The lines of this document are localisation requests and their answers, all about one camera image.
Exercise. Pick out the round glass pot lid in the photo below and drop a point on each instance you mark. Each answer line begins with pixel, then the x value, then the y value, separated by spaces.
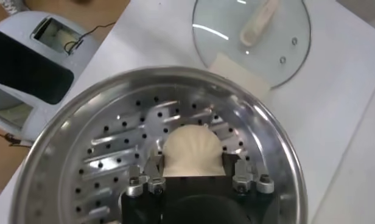
pixel 257 24

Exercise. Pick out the white steamed baozi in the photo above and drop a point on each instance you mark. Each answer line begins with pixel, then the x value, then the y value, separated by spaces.
pixel 192 149

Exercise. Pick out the white work table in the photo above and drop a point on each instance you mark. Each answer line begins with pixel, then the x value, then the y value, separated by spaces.
pixel 327 106

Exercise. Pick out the white electric cooker pot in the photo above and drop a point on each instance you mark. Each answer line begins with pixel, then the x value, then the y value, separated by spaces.
pixel 245 77

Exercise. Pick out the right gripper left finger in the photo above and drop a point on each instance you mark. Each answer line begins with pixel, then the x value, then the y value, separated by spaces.
pixel 154 176

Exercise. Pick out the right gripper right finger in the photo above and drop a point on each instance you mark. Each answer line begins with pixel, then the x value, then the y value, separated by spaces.
pixel 245 178

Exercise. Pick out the white robot torso body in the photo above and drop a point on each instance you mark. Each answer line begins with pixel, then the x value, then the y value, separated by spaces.
pixel 23 67

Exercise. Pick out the stainless steel steamer basket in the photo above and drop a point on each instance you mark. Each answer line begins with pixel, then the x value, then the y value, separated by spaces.
pixel 114 137

